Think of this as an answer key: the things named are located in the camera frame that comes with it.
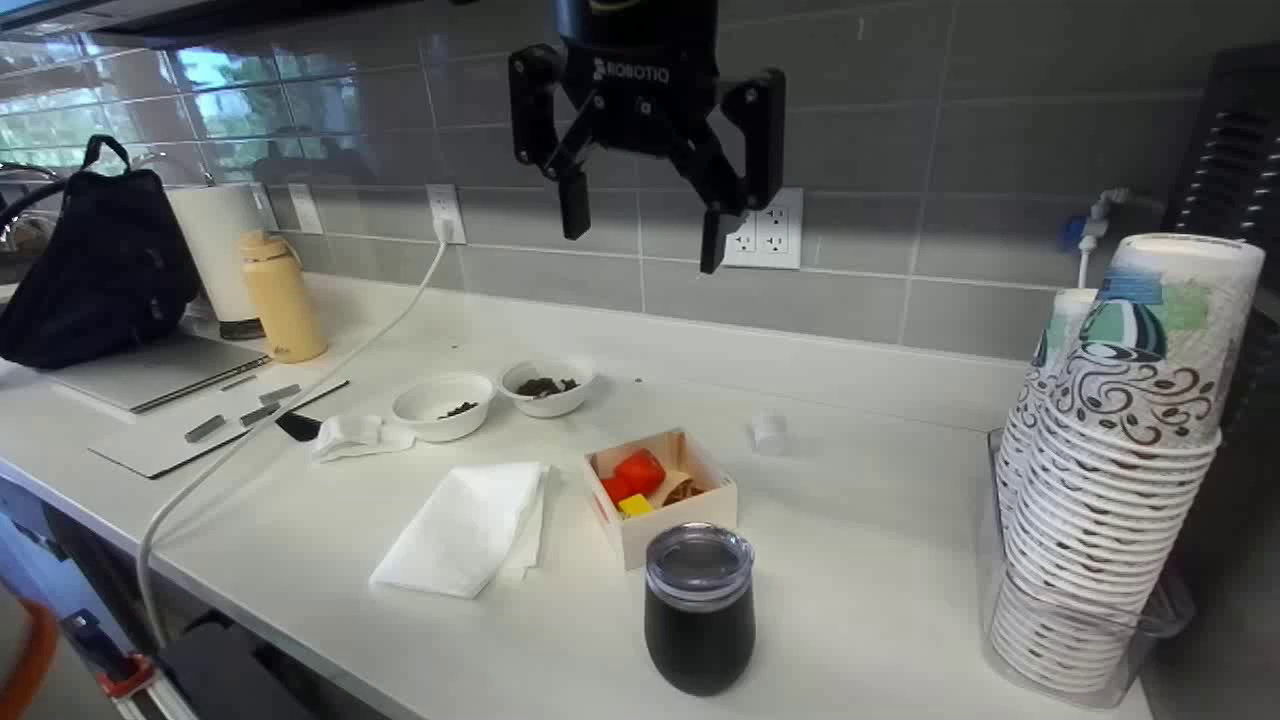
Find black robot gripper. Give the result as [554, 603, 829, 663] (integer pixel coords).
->
[504, 0, 792, 275]

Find white ceramic bowl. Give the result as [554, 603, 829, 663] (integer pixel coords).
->
[496, 353, 595, 424]
[389, 367, 500, 446]

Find white four socket outlet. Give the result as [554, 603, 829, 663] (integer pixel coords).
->
[719, 182, 807, 270]

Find red block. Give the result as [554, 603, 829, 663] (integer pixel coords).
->
[605, 446, 674, 508]

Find tan bottle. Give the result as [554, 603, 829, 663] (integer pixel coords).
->
[235, 232, 333, 367]

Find light wooden box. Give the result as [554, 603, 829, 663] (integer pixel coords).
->
[578, 424, 742, 576]

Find crumpled clear plastic wrap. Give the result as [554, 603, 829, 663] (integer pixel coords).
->
[312, 409, 420, 468]

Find white paper towel roll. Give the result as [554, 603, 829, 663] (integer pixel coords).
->
[166, 180, 278, 330]

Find white folded napkin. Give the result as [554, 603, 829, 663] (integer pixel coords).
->
[367, 457, 554, 603]

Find blue white spray bottle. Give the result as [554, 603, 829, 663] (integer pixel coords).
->
[1056, 189, 1132, 295]

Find small black object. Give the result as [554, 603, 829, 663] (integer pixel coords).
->
[274, 410, 325, 446]

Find black tumbler with clear lid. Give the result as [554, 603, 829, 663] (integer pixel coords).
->
[641, 519, 761, 698]

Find white flat board dark strips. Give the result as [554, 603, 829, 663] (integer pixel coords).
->
[45, 330, 278, 424]
[87, 372, 352, 485]

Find black backpack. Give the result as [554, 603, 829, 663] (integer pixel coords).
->
[0, 131, 206, 372]

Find black slotted rack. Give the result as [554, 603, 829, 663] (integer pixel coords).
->
[1166, 34, 1280, 270]

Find white wall outlet with plug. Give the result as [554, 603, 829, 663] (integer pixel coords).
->
[425, 180, 471, 250]

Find white power cable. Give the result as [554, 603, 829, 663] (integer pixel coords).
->
[133, 234, 457, 656]

